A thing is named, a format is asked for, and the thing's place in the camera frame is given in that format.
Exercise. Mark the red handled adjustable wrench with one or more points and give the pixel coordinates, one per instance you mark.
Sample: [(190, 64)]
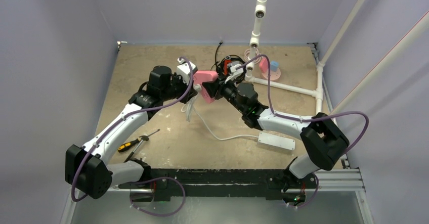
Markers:
[(229, 66)]

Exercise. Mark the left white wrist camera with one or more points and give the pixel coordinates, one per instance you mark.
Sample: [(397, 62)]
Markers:
[(184, 71)]

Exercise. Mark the round pink socket base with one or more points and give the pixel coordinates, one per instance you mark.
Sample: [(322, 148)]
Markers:
[(272, 75)]

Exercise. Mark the white power strip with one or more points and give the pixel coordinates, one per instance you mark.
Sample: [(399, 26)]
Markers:
[(276, 141)]

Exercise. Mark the pink plug on base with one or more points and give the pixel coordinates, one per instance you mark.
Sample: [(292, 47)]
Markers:
[(264, 65)]

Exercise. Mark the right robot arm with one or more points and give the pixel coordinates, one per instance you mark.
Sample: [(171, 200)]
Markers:
[(324, 142)]

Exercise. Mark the blue plug on base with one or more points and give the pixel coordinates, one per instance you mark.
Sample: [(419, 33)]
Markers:
[(274, 66)]

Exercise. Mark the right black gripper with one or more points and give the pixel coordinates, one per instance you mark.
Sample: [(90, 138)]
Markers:
[(220, 89)]

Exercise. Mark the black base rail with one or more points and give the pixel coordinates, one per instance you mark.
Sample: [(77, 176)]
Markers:
[(270, 184)]

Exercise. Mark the black handled hammer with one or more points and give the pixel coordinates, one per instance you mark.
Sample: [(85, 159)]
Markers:
[(135, 148)]

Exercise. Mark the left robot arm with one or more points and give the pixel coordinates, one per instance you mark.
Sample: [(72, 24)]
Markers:
[(87, 168)]

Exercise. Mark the pink power strip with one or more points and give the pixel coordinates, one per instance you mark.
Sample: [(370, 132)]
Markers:
[(203, 82)]

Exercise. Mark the white PVC pipe frame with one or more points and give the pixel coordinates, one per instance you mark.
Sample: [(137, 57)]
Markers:
[(412, 34)]

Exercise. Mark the yellow black screwdriver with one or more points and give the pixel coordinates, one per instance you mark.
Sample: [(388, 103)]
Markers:
[(128, 145)]

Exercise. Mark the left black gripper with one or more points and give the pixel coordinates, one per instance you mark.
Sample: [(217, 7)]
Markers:
[(178, 78)]

